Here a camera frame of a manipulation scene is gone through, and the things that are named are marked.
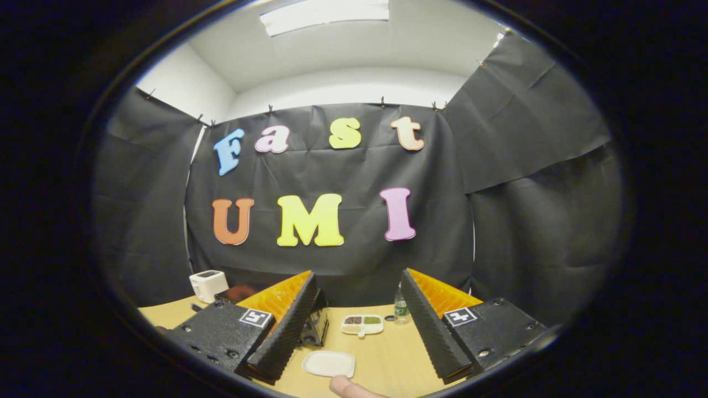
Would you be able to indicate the large ceiling light panel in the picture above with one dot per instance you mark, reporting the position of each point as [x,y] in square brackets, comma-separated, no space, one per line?
[326,14]

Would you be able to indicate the white toaster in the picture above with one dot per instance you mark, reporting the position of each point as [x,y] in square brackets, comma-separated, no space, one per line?
[209,286]

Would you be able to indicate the white square plate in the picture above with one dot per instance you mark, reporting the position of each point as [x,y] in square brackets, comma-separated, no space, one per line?
[329,364]

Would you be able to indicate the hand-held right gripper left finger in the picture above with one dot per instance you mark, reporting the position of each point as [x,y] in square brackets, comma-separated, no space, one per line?
[282,337]

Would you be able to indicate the black electric oven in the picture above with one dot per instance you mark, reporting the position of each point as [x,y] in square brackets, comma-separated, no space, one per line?
[316,326]

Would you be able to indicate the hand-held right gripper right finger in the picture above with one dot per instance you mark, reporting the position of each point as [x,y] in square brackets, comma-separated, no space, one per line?
[437,337]

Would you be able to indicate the clear plastic water bottle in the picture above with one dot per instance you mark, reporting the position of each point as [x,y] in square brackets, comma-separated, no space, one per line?
[400,312]

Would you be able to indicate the black backdrop cloth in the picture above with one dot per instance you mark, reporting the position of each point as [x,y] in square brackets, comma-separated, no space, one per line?
[498,138]

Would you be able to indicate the white divided condiment dish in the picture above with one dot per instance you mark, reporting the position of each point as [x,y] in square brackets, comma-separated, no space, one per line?
[362,325]

